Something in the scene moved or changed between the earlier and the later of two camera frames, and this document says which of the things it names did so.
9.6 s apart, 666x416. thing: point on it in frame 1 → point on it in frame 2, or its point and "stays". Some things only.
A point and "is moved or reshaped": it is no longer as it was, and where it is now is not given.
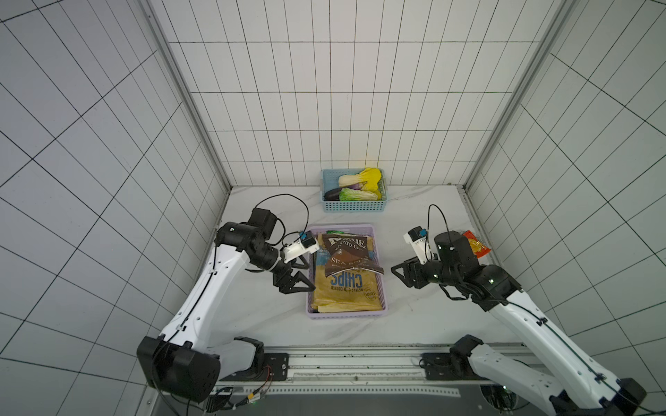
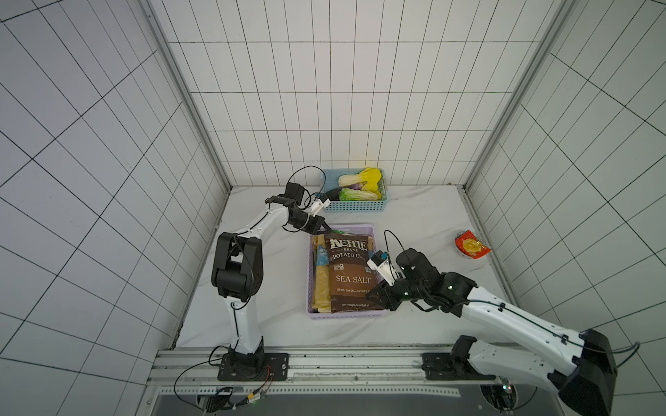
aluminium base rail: (437, 370) stays
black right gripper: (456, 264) → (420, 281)
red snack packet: (478, 248) stays
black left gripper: (285, 284) → (316, 222)
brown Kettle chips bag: (346, 251) is moved or reshaped
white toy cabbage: (349, 179) stays
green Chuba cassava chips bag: (330, 231) stays
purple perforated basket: (365, 229) stays
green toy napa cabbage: (347, 194) stays
